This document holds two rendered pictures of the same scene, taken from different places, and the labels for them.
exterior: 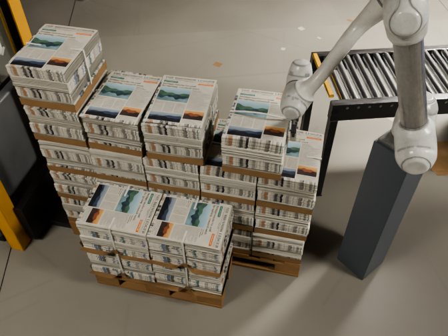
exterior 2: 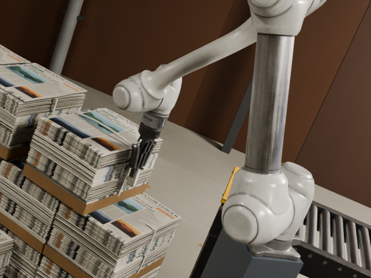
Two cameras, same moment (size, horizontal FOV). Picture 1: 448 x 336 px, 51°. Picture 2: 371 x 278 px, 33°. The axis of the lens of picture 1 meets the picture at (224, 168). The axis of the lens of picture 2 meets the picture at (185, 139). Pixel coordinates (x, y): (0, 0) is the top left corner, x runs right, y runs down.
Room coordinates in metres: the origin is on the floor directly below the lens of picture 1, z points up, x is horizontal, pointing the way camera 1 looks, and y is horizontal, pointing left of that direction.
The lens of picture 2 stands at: (-0.28, -0.82, 1.86)
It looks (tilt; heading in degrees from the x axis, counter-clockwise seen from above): 19 degrees down; 10
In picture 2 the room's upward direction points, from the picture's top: 22 degrees clockwise
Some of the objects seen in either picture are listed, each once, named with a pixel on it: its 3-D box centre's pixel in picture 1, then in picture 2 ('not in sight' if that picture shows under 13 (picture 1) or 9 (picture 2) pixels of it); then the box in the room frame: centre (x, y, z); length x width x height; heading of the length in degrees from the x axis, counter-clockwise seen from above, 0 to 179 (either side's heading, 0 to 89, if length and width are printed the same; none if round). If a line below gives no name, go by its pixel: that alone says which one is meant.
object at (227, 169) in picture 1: (254, 161); (68, 184); (1.58, -0.15, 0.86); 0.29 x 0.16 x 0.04; 77
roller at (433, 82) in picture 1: (427, 74); (365, 251); (2.41, -1.26, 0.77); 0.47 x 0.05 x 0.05; 5
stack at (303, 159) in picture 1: (210, 193); (8, 240); (1.76, 0.08, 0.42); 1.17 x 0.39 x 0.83; 77
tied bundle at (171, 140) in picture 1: (183, 121); (20, 109); (1.78, 0.21, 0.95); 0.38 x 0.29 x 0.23; 169
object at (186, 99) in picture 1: (181, 100); (30, 80); (1.80, 0.20, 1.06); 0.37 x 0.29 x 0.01; 169
